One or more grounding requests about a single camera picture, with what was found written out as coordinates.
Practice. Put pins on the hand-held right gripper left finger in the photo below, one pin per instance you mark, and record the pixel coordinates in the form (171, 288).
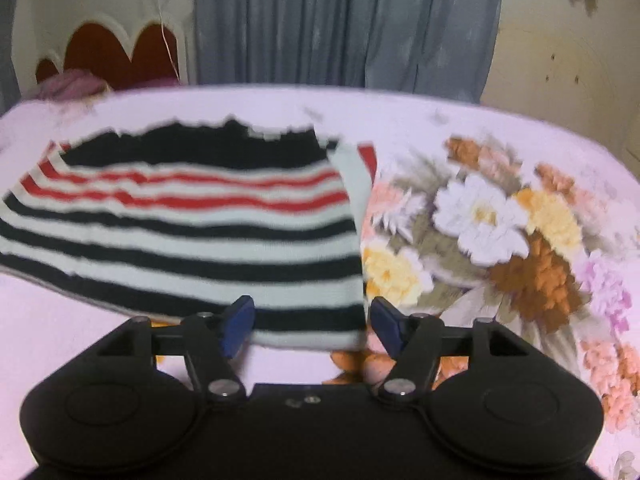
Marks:
(238, 327)

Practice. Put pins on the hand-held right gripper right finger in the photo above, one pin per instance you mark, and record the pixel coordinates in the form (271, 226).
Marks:
(387, 329)

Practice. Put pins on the wide blue-grey curtain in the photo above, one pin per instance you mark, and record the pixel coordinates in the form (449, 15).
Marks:
(345, 25)

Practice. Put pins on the pink floral bedsheet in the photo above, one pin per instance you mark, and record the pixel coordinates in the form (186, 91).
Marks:
(500, 240)

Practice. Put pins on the narrow blue-grey curtain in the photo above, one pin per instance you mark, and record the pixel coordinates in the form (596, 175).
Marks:
(6, 70)

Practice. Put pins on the striped knit sweater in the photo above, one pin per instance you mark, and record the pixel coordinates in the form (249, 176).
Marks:
(190, 230)

